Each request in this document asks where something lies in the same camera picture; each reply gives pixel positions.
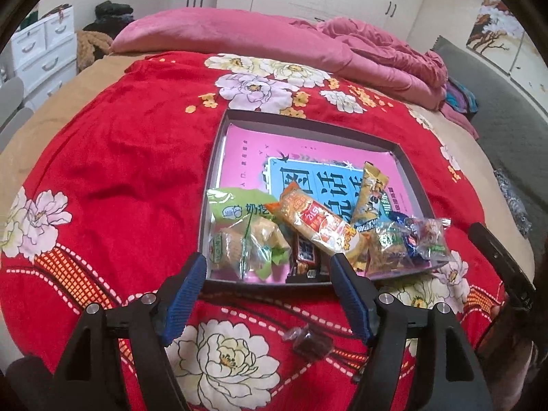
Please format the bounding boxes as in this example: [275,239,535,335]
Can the blue oreo cookie packet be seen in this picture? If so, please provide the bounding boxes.
[387,211,422,261]

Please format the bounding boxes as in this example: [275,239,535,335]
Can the floral wall painting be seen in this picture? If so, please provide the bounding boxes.
[466,0,525,74]

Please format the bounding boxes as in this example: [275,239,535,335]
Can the pink and blue book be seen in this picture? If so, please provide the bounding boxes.
[211,122,414,283]

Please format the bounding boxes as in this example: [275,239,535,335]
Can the red floral blanket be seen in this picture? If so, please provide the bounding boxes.
[1,51,505,410]

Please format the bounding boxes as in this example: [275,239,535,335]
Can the yellow cartoon snack packet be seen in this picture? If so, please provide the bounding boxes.
[350,161,389,233]

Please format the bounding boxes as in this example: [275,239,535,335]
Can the grey padded headboard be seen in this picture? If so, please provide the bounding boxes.
[433,36,547,247]

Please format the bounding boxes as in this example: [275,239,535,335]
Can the clear red candy packet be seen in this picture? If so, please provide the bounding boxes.
[404,217,452,263]

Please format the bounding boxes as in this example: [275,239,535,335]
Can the clear meat floss packet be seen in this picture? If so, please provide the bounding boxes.
[367,222,413,276]

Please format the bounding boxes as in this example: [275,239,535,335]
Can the white drawer cabinet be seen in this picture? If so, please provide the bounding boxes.
[1,5,78,110]

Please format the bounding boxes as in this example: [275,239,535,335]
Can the colourful folded clothes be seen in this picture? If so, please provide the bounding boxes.
[446,77,479,116]

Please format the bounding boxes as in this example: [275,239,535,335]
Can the black clothes pile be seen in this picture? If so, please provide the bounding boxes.
[83,0,134,38]

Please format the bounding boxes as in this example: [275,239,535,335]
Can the small green label snack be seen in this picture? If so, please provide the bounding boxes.
[209,228,248,277]

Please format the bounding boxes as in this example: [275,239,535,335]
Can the orange cracker packet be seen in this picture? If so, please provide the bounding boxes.
[265,182,366,264]

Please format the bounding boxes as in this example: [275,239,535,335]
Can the pink quilt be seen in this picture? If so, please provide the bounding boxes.
[111,8,477,136]

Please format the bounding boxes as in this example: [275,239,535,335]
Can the tan bed sheet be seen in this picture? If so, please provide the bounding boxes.
[1,54,143,220]

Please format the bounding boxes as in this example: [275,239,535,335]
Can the grey chair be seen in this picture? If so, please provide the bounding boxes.
[0,77,34,152]

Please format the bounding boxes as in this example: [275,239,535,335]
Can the green milk snack packet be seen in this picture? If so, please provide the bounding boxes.
[206,187,292,282]

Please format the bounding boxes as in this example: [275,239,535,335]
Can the small dark candy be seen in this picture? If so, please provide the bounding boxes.
[282,325,334,363]

